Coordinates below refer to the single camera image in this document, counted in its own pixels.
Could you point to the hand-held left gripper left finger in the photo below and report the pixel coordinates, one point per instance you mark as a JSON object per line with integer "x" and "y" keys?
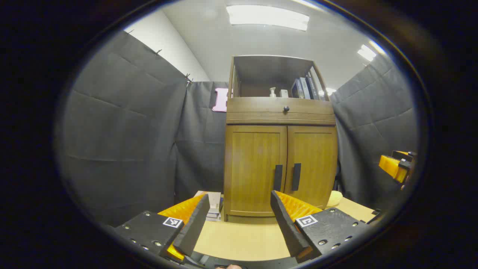
{"x": 194, "y": 224}

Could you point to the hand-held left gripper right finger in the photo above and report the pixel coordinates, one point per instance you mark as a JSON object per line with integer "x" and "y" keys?
{"x": 285, "y": 224}

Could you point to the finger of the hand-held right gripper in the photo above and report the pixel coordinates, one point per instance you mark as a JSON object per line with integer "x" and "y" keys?
{"x": 392, "y": 166}

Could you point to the wooden shoe cabinet door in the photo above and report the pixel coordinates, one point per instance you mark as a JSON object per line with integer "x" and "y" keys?
{"x": 250, "y": 168}
{"x": 317, "y": 164}

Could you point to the wooden double-door shoe cabinet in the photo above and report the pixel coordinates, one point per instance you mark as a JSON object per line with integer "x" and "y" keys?
{"x": 272, "y": 69}

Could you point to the wooden cabinet drawer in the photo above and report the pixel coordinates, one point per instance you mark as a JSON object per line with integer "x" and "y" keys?
{"x": 254, "y": 108}

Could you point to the stack of books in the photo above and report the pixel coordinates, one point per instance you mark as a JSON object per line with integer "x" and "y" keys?
{"x": 213, "y": 203}

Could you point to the small ceiling light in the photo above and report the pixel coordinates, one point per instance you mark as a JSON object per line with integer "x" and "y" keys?
{"x": 366, "y": 53}

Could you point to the light blue book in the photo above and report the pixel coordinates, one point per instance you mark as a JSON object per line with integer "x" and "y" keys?
{"x": 304, "y": 89}

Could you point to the black backdrop cloth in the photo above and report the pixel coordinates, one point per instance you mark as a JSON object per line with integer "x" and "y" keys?
{"x": 123, "y": 130}

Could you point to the dark blue book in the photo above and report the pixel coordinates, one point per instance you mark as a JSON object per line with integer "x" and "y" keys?
{"x": 296, "y": 89}

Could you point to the large ceiling light panel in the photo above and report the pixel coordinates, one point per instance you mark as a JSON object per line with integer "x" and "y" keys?
{"x": 267, "y": 16}

